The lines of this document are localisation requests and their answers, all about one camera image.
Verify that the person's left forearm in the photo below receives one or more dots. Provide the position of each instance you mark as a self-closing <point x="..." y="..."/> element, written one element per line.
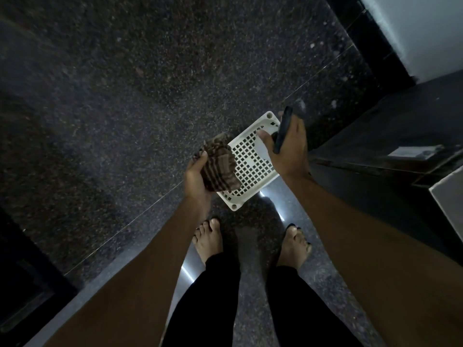
<point x="137" y="285"/>

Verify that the person's right foot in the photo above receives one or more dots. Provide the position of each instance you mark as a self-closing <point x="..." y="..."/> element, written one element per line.
<point x="294" y="249"/>

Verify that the person's left hand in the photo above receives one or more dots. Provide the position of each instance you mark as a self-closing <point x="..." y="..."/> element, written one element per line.
<point x="195" y="187"/>

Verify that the white plastic lattice basket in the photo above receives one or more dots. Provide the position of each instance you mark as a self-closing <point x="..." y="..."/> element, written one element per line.
<point x="249" y="166"/>

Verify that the person's right forearm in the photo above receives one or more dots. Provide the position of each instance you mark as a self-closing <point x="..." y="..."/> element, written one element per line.
<point x="379" y="263"/>

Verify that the dark wooden furniture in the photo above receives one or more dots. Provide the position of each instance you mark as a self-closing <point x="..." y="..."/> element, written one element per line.
<point x="25" y="285"/>

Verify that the person's black trousers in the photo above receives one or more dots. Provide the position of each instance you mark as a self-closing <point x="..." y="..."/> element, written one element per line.
<point x="206" y="307"/>

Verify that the striped brown cleaning cloth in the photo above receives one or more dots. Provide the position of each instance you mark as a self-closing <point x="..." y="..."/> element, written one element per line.
<point x="220" y="166"/>

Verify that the person's right hand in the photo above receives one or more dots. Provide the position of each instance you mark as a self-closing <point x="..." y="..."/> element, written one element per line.
<point x="293" y="155"/>

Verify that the person's left foot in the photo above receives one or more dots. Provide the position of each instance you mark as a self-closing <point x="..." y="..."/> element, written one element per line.
<point x="209" y="242"/>

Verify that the person's foot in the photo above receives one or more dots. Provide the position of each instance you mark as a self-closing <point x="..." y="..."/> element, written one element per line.
<point x="209" y="242"/>
<point x="294" y="249"/>

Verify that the dark wooden table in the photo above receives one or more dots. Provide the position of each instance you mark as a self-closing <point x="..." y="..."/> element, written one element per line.
<point x="379" y="140"/>

